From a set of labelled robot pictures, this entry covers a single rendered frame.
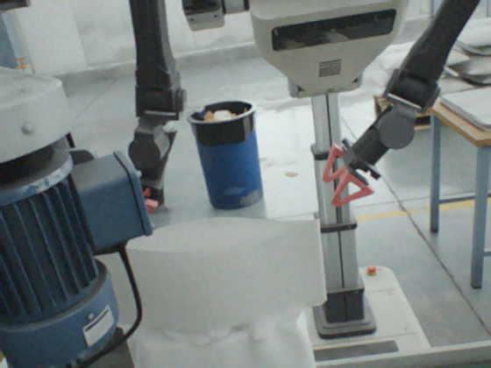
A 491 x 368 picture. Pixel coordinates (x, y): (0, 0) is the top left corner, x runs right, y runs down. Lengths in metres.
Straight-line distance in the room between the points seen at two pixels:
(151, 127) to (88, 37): 8.49
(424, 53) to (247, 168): 2.43
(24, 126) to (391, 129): 0.56
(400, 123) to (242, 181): 2.44
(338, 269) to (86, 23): 8.05
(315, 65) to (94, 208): 0.86
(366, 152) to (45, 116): 0.58
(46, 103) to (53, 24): 8.92
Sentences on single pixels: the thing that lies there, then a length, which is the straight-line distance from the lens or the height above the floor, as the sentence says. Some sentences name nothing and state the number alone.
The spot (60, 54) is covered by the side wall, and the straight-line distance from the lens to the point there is 9.50.
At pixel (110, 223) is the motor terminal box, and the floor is 1.25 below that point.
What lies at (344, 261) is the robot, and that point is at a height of 0.55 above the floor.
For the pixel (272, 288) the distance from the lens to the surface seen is 1.01.
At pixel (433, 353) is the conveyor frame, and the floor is 0.41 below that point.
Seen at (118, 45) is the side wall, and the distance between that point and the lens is 9.17.
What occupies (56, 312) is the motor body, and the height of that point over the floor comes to 1.17.
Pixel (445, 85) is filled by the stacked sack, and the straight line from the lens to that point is 4.36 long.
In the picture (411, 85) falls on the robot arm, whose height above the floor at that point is 1.27.
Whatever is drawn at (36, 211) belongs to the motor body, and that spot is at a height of 1.30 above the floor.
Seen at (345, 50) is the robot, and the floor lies 1.27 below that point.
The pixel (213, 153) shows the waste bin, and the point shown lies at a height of 0.43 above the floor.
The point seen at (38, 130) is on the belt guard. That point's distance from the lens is 0.52.
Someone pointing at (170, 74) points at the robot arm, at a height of 1.36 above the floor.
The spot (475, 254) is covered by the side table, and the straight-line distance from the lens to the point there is 2.39.
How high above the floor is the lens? 1.50
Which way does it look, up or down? 24 degrees down
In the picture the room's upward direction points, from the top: 9 degrees counter-clockwise
